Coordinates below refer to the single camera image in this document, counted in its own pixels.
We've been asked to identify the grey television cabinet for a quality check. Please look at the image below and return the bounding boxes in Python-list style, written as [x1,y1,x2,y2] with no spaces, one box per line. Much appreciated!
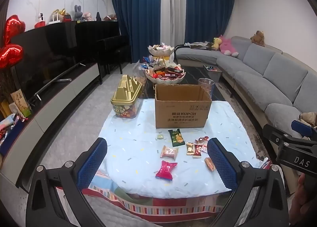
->
[0,62,102,193]

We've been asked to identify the gold lidded candy container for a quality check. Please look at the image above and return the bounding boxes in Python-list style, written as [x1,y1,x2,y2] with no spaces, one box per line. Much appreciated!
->
[110,75,143,118]

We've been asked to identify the white sheer curtain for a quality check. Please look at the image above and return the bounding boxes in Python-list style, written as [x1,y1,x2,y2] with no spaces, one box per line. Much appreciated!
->
[161,0,187,46]

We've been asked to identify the large shell-shaped bowl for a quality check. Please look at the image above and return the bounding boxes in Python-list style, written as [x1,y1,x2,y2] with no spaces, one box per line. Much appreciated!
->
[145,65,186,86]

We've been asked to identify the peach snack packet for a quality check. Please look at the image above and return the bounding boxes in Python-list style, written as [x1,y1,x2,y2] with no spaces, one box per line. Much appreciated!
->
[160,145,179,160]
[204,157,217,171]

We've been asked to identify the person's right hand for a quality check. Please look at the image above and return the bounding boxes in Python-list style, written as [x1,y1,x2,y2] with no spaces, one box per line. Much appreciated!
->
[290,174,317,227]

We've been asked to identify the red heart balloon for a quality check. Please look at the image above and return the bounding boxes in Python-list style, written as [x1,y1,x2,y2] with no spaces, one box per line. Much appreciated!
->
[0,44,24,69]
[4,14,26,44]

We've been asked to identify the green snack packet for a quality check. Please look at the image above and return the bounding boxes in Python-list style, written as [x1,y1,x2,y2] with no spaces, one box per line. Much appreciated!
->
[168,130,186,147]

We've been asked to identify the white router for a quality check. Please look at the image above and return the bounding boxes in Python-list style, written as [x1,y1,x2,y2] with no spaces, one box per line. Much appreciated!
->
[48,11,61,25]

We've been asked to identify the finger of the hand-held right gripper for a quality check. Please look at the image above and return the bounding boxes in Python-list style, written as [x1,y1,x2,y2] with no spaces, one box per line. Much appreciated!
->
[263,124,299,148]
[291,120,317,142]

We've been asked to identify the heap of colourful packages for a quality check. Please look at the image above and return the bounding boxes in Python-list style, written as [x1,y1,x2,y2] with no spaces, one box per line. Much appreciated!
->
[0,113,25,155]

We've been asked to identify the clear container of nuts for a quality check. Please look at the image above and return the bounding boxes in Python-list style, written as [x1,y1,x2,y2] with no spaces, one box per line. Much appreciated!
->
[132,62,149,99]

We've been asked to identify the glass jar of nuts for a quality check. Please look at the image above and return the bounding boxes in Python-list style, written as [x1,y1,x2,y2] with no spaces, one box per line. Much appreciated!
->
[198,78,215,99]

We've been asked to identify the heap of crumpled bags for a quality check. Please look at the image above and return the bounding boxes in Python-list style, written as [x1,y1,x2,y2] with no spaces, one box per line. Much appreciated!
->
[184,41,215,49]

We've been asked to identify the yellow tissue box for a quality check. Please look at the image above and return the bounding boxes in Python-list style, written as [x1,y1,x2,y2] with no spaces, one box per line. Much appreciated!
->
[158,56,177,68]

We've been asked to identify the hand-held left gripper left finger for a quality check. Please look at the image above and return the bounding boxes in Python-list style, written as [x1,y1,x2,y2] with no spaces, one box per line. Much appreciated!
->
[25,137,117,227]

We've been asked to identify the black coffee table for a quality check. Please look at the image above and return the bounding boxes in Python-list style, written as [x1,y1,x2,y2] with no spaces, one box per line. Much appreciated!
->
[142,66,226,101]

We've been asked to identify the tan gift boxes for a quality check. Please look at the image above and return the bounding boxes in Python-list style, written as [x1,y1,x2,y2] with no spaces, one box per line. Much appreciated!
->
[11,89,31,116]

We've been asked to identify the black television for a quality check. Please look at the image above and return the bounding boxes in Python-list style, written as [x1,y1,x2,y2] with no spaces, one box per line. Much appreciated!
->
[10,22,86,102]

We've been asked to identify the blue curtain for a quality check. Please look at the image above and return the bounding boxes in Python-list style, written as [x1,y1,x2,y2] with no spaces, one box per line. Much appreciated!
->
[109,0,162,62]
[186,0,237,44]

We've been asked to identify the colourful striped cloth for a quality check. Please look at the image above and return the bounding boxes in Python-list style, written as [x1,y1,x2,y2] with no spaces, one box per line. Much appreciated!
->
[82,170,233,216]

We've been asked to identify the grey rabbit plush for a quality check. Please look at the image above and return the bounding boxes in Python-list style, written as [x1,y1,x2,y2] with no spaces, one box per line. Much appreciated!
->
[74,5,83,21]

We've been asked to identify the black upright piano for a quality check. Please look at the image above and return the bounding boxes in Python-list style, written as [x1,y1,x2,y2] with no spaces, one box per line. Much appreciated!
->
[74,20,132,75]

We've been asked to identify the brown cardboard box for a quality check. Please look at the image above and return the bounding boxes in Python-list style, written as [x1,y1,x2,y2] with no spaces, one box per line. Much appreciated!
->
[155,84,213,129]

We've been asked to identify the beige bag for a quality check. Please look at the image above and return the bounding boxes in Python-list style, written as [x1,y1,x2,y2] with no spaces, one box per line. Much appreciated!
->
[299,112,317,126]

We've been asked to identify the brown plush toy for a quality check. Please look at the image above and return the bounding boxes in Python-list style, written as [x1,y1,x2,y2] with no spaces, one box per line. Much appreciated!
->
[250,30,265,46]

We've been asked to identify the magenta snack packet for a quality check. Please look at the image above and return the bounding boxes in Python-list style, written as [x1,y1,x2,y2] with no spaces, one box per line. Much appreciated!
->
[155,160,178,181]

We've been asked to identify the grey storage bin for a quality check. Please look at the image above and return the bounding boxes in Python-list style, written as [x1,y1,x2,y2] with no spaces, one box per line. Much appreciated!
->
[203,65,223,82]

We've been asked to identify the yellow plush toy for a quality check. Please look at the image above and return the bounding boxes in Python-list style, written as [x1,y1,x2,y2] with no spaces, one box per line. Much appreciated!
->
[211,37,222,51]

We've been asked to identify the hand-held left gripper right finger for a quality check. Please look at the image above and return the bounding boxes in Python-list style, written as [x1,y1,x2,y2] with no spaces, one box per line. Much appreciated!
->
[207,138,290,227]

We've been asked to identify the pink plush toy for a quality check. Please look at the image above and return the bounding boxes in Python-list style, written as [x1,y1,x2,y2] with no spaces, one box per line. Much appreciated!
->
[219,35,239,57]

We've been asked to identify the grey sectional sofa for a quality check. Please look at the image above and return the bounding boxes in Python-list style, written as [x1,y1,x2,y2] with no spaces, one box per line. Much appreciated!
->
[175,36,317,141]

